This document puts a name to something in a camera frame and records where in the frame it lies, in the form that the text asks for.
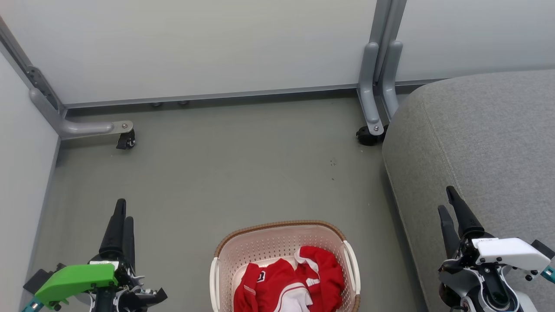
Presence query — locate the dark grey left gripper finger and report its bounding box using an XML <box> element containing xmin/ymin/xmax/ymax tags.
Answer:
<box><xmin>122</xmin><ymin>216</ymin><xmax>137</xmax><ymax>270</ymax></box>
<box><xmin>99</xmin><ymin>198</ymin><xmax>127</xmax><ymax>261</ymax></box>

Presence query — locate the white perforated laundry basket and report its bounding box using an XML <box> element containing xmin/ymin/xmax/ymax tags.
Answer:
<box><xmin>210</xmin><ymin>220</ymin><xmax>361</xmax><ymax>312</ymax></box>

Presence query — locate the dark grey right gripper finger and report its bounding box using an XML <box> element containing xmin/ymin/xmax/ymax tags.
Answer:
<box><xmin>446</xmin><ymin>186</ymin><xmax>485</xmax><ymax>240</ymax></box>
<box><xmin>437</xmin><ymin>205</ymin><xmax>462</xmax><ymax>261</ymax></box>

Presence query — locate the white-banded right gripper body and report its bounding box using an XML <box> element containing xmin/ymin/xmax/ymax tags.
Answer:
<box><xmin>438</xmin><ymin>237</ymin><xmax>552</xmax><ymax>296</ymax></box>

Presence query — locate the red garment with black badge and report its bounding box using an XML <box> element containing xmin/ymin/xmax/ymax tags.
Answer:
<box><xmin>233</xmin><ymin>259</ymin><xmax>313</xmax><ymax>312</ymax></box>

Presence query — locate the small black caster wheel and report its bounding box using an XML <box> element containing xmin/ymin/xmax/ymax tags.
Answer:
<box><xmin>116</xmin><ymin>129</ymin><xmax>136</xmax><ymax>150</ymax></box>

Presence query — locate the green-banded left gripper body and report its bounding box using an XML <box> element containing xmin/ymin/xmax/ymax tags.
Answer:
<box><xmin>34</xmin><ymin>259</ymin><xmax>168</xmax><ymax>312</ymax></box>

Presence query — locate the dark grey bracketed partition post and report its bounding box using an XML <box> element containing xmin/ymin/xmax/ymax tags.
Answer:
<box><xmin>0</xmin><ymin>16</ymin><xmax>66</xmax><ymax>114</ymax></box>

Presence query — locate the red garment with white trim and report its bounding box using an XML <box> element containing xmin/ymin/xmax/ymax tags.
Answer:
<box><xmin>294</xmin><ymin>246</ymin><xmax>346</xmax><ymax>312</ymax></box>

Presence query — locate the grey fabric sofa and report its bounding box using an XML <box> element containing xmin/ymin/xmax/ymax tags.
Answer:
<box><xmin>382</xmin><ymin>69</ymin><xmax>555</xmax><ymax>312</ymax></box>

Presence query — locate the curved grey partition leg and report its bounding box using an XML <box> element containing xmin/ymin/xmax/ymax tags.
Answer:
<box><xmin>382</xmin><ymin>40</ymin><xmax>404</xmax><ymax>120</ymax></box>
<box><xmin>357</xmin><ymin>42</ymin><xmax>385</xmax><ymax>136</ymax></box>

